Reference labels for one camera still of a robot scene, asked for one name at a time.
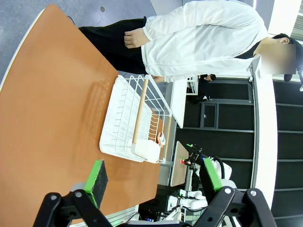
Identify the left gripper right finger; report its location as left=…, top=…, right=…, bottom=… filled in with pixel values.
left=193, top=157, right=278, bottom=227

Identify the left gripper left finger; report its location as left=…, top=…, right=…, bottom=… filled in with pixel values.
left=32, top=159, right=112, bottom=227

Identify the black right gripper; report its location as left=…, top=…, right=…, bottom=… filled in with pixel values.
left=179, top=143, right=205, bottom=167

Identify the person's left forearm white sleeve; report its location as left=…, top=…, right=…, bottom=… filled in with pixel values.
left=163, top=73, right=198, bottom=84

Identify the person's right forearm white sleeve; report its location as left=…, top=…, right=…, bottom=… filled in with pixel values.
left=141, top=4, right=206, bottom=49

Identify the person's right hand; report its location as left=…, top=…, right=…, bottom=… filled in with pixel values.
left=123, top=28, right=149, bottom=50

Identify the small brown table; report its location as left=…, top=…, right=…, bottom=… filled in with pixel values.
left=169, top=141, right=190, bottom=188

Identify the white plastic cutlery holder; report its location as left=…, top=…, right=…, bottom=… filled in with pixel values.
left=131, top=139, right=161, bottom=164

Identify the black metal cabinet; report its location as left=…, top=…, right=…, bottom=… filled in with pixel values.
left=200, top=101, right=220, bottom=130

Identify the large white table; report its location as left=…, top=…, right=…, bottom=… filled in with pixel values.
left=169, top=79, right=199, bottom=129

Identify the black computer with lights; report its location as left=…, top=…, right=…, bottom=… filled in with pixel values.
left=138, top=200, right=172, bottom=223

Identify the seated person in black shirt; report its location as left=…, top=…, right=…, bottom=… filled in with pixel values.
left=188, top=73, right=217, bottom=105

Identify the person in white jacket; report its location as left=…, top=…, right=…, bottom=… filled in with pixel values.
left=67, top=0, right=303, bottom=84

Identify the white wire dish rack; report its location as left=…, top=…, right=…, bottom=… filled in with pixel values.
left=99, top=74, right=174, bottom=165

